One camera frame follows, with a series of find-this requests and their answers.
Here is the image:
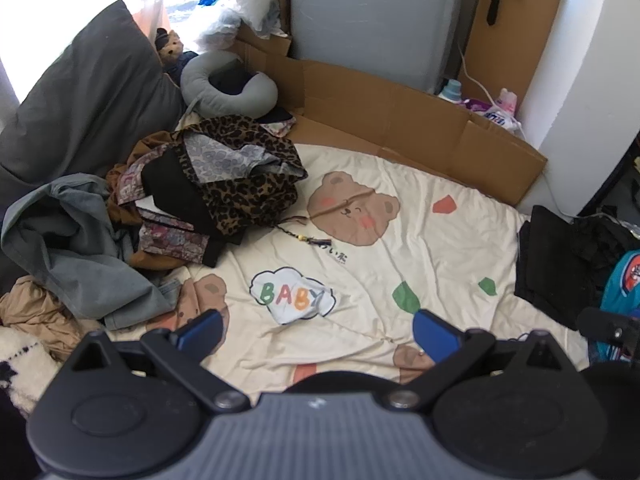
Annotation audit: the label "white detergent pouch pink cap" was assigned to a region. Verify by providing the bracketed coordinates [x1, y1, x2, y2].
[482, 87, 523, 132]

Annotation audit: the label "leopard print skirt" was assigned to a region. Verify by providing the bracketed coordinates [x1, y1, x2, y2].
[172, 116, 308, 237]

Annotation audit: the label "grey cabinet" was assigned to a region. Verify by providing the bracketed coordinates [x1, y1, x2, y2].
[290, 0, 501, 96]

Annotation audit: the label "white fluffy blanket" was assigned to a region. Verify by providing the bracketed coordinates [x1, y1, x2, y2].
[0, 327, 66, 413]

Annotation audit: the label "cream bear print blanket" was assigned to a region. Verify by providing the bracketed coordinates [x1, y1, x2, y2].
[107, 142, 591, 406]

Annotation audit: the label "clear plastic bag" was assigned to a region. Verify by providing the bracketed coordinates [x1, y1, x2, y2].
[194, 10, 246, 52]

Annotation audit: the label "folded black clothes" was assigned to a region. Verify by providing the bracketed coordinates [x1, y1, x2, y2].
[515, 205, 640, 331]

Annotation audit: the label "grey-green garment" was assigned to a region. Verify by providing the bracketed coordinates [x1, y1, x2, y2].
[0, 172, 181, 331]

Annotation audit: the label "upright cardboard panel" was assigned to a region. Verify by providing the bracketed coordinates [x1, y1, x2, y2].
[462, 0, 571, 106]

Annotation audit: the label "tan garment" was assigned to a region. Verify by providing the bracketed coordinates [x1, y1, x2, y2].
[0, 275, 91, 361]

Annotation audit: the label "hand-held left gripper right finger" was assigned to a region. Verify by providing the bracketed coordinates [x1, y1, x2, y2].
[381, 309, 566, 412]

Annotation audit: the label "brown garment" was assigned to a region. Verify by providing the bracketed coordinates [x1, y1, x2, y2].
[105, 130, 176, 271]

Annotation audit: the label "flat cardboard sheet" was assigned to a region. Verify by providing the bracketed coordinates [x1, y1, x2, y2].
[235, 25, 548, 206]

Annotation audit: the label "grey patterned garment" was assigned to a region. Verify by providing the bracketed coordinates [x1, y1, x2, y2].
[182, 135, 281, 181]

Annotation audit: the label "black cloth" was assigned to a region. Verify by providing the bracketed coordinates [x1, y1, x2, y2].
[210, 65, 261, 97]

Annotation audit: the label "plush toy bear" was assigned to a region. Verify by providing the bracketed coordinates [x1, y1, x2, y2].
[154, 27, 198, 86]

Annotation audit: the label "dark grey pillow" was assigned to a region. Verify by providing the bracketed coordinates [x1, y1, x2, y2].
[0, 0, 188, 201]

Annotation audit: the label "grey neck pillow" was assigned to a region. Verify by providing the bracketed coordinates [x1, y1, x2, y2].
[180, 50, 278, 118]

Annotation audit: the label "white cable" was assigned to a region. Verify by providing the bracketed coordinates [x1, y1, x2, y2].
[457, 42, 576, 216]

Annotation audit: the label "braided cord with tassel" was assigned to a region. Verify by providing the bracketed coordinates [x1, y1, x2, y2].
[272, 187, 376, 251]

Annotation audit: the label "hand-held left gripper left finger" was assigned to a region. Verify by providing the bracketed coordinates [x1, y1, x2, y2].
[72, 308, 251, 413]

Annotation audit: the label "blue-capped bottle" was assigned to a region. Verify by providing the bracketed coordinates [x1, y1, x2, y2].
[437, 79, 463, 103]

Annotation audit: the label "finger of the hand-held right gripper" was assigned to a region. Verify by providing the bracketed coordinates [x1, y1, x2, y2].
[577, 306, 640, 356]

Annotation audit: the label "black garment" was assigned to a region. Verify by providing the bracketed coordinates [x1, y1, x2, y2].
[141, 152, 226, 267]

